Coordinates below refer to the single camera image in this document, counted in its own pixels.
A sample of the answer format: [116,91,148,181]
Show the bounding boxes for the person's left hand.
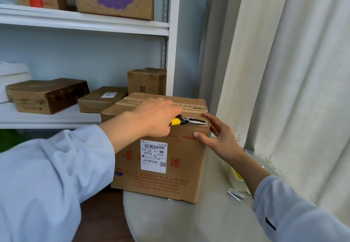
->
[131,98,183,138]

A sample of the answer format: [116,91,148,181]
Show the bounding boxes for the person's right hand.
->
[192,112,245,165]

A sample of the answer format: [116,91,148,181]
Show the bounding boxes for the yellow handled pliers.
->
[168,115,209,127]

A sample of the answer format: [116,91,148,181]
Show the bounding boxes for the brown cardboard box red print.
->
[100,92,210,203]

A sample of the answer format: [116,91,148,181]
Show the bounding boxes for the person's right forearm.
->
[232,151,350,242]

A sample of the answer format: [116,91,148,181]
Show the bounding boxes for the person's left forearm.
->
[0,110,143,242]

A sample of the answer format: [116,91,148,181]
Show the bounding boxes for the upright small cardboard box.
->
[127,68,167,96]

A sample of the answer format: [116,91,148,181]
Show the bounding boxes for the flat brown box white label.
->
[77,86,128,114]

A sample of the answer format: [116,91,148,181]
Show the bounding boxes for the dark brown flat box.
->
[5,78,90,115]

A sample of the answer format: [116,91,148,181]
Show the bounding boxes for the white foam box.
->
[0,63,33,103]

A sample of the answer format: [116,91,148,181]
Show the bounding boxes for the clear plastic lid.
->
[245,149,282,179]

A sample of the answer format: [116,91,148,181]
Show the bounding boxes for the white curtain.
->
[197,0,350,229]

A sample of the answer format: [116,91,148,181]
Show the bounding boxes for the white metal shelf unit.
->
[0,0,182,130]

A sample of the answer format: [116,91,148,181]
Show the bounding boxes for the green object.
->
[0,129,31,153]

